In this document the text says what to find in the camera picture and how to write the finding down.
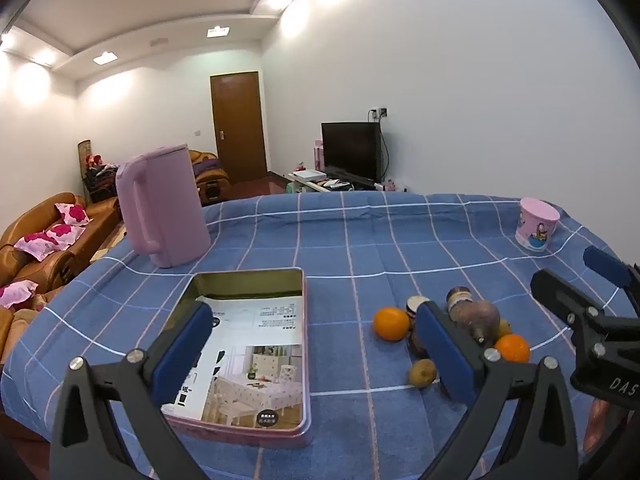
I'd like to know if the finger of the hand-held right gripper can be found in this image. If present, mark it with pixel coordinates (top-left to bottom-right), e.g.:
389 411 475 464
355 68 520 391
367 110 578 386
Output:
530 269 608 341
582 246 640 311

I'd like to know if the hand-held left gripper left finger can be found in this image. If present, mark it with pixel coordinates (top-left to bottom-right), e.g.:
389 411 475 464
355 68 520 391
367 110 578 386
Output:
50 302 216 480

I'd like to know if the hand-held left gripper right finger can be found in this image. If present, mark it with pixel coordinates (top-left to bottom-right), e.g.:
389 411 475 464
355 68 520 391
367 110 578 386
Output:
415 300 581 480

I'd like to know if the orange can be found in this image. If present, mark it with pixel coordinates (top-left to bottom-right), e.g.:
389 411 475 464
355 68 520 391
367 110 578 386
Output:
494 334 531 364
373 307 412 342

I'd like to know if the pink rectangular tin box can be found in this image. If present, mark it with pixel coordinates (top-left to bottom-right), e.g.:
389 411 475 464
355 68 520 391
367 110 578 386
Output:
161 267 313 451

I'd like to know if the person's right hand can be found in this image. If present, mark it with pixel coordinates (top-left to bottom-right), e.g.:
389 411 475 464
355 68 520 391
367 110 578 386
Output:
582 400 628 466

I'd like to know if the pink cartoon cup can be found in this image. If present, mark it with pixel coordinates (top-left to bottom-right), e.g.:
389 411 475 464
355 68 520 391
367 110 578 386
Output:
515 197 561 254

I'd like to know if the printed paper leaflet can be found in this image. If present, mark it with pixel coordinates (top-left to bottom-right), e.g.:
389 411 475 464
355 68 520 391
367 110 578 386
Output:
172 296 305 431

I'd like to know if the blue checked tablecloth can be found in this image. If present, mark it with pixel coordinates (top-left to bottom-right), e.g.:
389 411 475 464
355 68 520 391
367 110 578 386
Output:
0 191 640 480

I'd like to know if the pink electric kettle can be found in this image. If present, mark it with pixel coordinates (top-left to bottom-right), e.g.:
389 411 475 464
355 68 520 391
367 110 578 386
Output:
115 143 212 267

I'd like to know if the pink floral cushion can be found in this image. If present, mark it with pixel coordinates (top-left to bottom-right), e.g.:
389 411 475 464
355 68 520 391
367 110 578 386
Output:
0 280 39 309
54 203 93 226
14 232 66 262
45 224 86 248

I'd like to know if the brown leather armchair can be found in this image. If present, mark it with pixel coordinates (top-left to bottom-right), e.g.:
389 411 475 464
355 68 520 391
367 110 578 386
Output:
0 302 37 363

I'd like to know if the dark cluttered rack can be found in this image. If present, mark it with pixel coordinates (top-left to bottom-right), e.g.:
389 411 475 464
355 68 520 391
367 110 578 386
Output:
82 162 121 204

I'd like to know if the glass television stand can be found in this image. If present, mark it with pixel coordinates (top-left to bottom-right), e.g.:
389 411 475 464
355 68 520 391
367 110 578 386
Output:
287 167 403 196

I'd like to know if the small brown leather sofa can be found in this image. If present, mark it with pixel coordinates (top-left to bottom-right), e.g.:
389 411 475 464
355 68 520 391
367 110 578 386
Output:
187 150 231 206

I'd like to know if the long brown leather sofa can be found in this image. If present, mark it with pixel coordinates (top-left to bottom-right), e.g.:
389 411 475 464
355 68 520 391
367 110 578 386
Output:
0 191 123 291

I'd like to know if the brown framed board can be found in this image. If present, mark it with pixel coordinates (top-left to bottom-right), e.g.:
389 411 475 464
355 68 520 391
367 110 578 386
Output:
77 140 93 181

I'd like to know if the black television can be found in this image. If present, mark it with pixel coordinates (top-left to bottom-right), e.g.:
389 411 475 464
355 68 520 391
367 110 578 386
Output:
321 121 383 183

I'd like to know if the brown wooden door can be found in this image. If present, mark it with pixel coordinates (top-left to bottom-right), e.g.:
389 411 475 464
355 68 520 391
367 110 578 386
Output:
210 71 268 185

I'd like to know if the black power cable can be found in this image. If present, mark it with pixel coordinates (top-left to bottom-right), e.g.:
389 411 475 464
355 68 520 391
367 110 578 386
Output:
379 119 392 183

